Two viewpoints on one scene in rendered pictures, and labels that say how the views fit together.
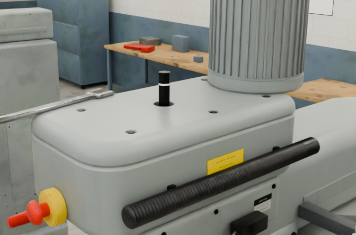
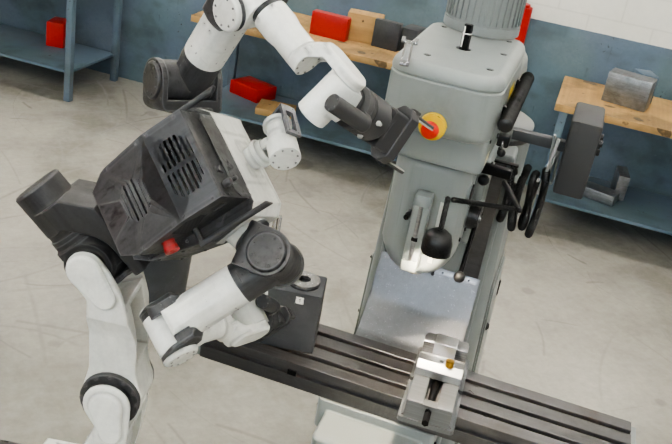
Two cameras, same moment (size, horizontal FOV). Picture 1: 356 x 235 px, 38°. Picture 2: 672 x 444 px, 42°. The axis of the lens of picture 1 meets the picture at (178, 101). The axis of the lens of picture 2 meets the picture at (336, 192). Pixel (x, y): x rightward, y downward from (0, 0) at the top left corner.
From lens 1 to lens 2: 1.58 m
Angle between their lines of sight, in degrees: 33
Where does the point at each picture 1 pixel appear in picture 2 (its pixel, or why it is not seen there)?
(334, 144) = not seen: hidden behind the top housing
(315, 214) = (516, 131)
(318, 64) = not seen: outside the picture
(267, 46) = (514, 3)
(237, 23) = not seen: outside the picture
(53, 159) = (437, 91)
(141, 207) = (511, 118)
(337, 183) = not seen: hidden behind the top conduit
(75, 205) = (460, 122)
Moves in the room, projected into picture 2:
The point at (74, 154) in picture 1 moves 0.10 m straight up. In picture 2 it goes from (470, 86) to (480, 41)
